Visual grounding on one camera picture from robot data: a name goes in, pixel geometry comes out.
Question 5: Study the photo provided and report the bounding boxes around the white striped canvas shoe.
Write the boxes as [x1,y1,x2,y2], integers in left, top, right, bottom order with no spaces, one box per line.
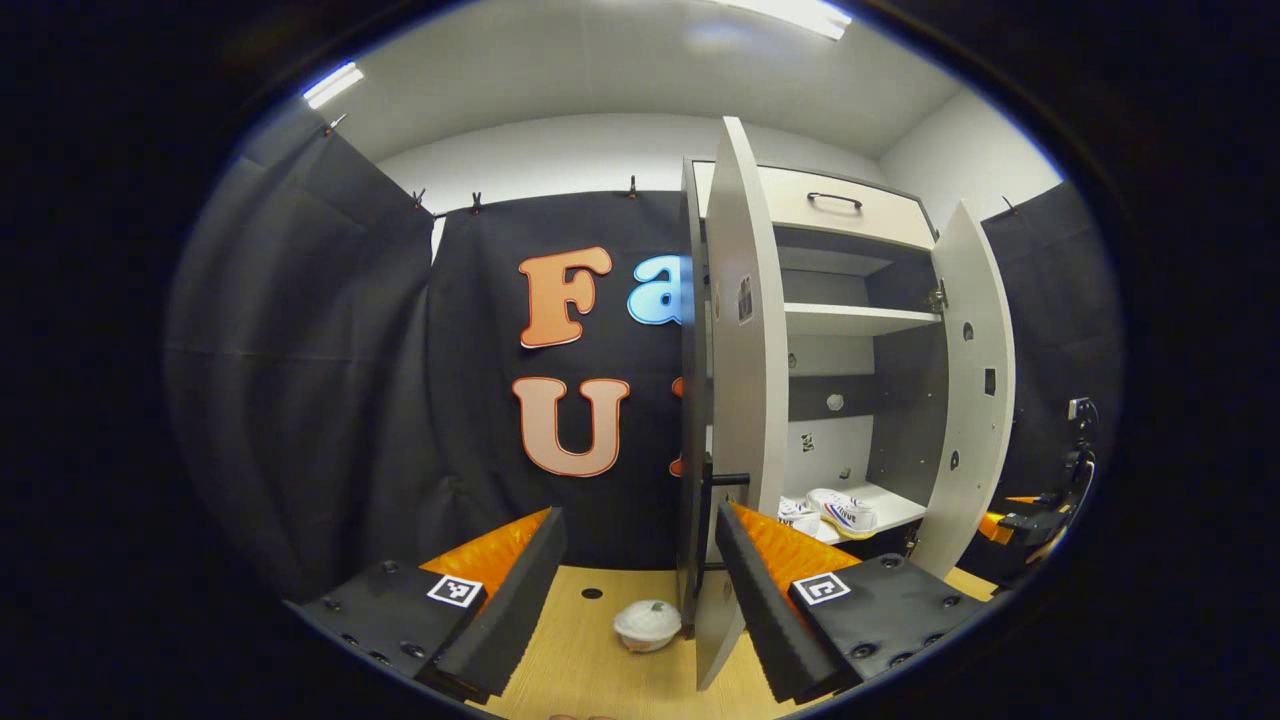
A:
[806,487,879,540]
[777,496,823,538]

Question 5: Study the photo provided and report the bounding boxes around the white cabinet drawer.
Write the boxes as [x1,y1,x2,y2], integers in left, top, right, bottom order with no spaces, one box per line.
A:
[693,163,936,251]

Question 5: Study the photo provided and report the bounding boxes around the ceiling light panel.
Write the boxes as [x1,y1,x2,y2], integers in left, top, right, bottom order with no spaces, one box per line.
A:
[303,61,365,110]
[710,0,853,41]

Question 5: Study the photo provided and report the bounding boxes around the white lidded bowl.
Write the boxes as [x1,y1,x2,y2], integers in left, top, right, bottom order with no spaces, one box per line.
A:
[613,599,683,654]

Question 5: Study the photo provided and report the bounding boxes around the black backdrop cloth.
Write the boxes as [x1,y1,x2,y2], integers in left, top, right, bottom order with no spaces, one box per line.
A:
[165,105,1126,601]

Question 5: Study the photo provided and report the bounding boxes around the white shoe cabinet door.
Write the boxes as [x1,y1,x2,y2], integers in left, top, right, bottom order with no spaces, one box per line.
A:
[676,117,791,691]
[910,200,1017,579]

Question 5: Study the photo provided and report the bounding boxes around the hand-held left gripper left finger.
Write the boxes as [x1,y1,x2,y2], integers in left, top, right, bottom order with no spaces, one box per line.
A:
[285,507,568,704]

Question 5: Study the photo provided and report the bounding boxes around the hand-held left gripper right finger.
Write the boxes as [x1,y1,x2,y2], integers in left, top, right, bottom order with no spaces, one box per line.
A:
[713,500,986,704]

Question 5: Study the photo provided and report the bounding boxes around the white shoe cabinet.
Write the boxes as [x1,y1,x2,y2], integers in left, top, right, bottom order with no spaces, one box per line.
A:
[690,160,951,561]

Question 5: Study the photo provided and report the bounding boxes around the black door handle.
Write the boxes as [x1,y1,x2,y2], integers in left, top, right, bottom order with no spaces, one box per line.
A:
[697,460,751,601]

